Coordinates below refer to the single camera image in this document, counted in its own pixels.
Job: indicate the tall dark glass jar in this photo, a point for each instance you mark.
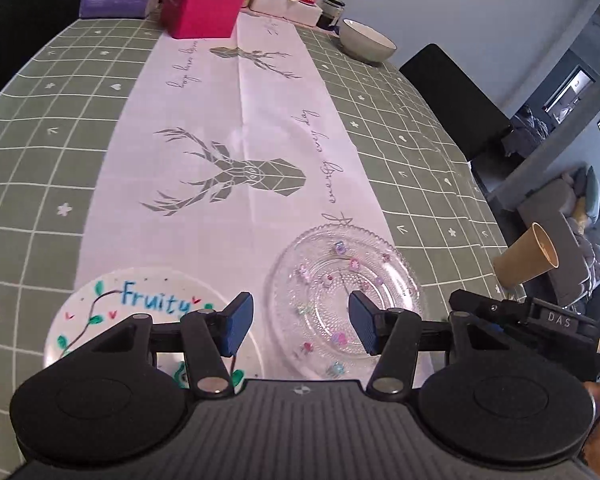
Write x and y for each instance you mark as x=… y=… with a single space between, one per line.
x=330 y=12

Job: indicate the white painted plate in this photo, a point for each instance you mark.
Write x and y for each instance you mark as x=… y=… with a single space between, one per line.
x=130 y=290

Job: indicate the clear glass plate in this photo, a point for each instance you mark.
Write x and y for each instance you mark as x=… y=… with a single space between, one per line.
x=330 y=260

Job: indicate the white deer print table runner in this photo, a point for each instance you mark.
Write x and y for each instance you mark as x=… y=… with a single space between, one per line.
x=260 y=110

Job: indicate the white ceramic bowl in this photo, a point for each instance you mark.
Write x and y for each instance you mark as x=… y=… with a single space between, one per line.
x=367 y=42

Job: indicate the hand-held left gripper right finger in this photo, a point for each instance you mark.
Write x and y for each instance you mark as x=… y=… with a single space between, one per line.
x=362 y=322

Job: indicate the grey sofa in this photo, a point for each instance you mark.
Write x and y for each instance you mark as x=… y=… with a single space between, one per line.
x=565 y=240

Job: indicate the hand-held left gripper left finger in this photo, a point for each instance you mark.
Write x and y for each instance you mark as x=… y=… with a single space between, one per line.
x=237 y=322

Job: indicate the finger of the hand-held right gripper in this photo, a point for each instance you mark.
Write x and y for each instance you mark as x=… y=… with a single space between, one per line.
x=485 y=302

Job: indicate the green checked tablecloth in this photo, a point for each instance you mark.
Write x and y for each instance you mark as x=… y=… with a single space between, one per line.
x=45 y=135

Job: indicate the black chair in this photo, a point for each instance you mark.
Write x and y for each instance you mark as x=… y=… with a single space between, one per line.
x=25 y=15
x=455 y=100

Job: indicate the brown paper cup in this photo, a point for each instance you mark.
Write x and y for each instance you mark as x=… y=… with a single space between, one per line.
x=525 y=260

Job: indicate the red cardboard box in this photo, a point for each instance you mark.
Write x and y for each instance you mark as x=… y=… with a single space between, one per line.
x=200 y=5

